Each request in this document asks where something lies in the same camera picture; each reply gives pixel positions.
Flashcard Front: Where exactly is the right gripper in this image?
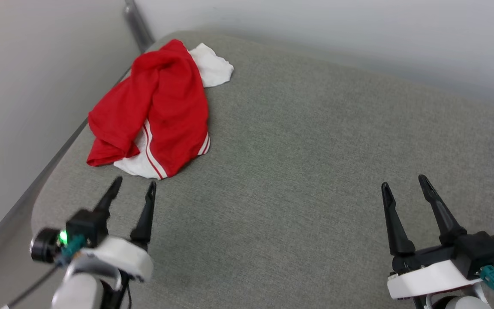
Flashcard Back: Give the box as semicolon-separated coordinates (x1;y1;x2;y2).
381;174;486;300

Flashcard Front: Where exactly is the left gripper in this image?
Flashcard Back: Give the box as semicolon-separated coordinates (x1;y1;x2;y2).
73;176;157;283

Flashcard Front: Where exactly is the red Bulls jersey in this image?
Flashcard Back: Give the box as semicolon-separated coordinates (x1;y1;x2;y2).
86;39;234;180

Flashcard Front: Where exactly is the grey fabric sofa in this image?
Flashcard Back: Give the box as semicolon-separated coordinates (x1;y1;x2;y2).
30;29;494;309

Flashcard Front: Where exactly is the grey metal pole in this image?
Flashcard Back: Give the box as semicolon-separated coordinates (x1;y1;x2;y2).
123;0;155;53

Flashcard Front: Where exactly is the left teal connector black cable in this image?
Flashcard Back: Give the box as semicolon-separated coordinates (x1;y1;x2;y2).
6;235;88;309

